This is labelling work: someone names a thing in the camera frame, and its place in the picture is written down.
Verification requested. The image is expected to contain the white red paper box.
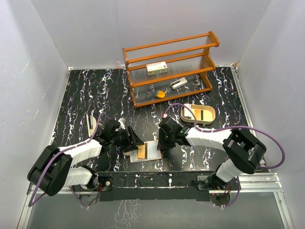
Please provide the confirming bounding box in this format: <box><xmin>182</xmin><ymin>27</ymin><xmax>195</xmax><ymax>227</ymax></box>
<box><xmin>146</xmin><ymin>62</ymin><xmax>168</xmax><ymax>75</ymax></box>

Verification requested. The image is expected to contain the credit card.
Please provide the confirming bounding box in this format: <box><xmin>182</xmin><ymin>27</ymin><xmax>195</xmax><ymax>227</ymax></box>
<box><xmin>137</xmin><ymin>143</ymin><xmax>147</xmax><ymax>159</ymax></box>

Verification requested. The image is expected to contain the stack of cards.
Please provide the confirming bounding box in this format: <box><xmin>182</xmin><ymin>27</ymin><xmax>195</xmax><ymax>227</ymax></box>
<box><xmin>183</xmin><ymin>104</ymin><xmax>193</xmax><ymax>119</ymax></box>

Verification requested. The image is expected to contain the orange wooden shelf rack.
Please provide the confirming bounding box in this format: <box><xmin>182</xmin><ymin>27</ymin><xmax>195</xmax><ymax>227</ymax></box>
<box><xmin>122</xmin><ymin>31</ymin><xmax>220</xmax><ymax>108</ymax></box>

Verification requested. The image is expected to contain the cream leather card holder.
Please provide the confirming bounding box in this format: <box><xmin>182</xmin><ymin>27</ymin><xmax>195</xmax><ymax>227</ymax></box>
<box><xmin>123</xmin><ymin>141</ymin><xmax>162</xmax><ymax>163</ymax></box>

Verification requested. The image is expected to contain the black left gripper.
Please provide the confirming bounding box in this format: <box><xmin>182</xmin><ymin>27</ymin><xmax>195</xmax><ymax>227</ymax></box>
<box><xmin>111</xmin><ymin>126</ymin><xmax>143</xmax><ymax>152</ymax></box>

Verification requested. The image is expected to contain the black front base bar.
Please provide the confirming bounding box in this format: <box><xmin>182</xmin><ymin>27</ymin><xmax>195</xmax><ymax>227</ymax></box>
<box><xmin>71</xmin><ymin>171</ymin><xmax>239</xmax><ymax>202</ymax></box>

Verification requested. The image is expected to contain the card with black stripe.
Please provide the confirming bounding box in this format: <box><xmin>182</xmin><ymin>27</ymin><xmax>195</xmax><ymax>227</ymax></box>
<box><xmin>192</xmin><ymin>109</ymin><xmax>204</xmax><ymax>121</ymax></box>

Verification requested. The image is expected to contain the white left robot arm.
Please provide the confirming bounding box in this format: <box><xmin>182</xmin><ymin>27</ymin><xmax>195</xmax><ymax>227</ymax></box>
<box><xmin>27</xmin><ymin>118</ymin><xmax>144</xmax><ymax>197</ymax></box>

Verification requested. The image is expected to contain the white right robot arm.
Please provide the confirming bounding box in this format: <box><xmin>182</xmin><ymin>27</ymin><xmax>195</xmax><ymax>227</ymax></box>
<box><xmin>158</xmin><ymin>117</ymin><xmax>266</xmax><ymax>189</ymax></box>

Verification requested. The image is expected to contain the beige oval tray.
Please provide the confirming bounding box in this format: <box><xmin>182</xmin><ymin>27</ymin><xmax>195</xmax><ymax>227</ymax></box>
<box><xmin>180</xmin><ymin>104</ymin><xmax>216</xmax><ymax>125</ymax></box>

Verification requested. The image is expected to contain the white stapler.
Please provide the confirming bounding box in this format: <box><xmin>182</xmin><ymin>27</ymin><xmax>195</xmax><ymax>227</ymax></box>
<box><xmin>171</xmin><ymin>78</ymin><xmax>187</xmax><ymax>90</ymax></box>

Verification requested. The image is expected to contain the aluminium frame rail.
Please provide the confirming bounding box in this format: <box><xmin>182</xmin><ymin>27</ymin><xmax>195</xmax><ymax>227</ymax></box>
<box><xmin>17</xmin><ymin>63</ymin><xmax>295</xmax><ymax>229</ymax></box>

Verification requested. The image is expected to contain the yellow tape measure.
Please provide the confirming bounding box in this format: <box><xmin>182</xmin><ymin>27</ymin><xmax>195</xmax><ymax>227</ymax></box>
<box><xmin>156</xmin><ymin>90</ymin><xmax>166</xmax><ymax>99</ymax></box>

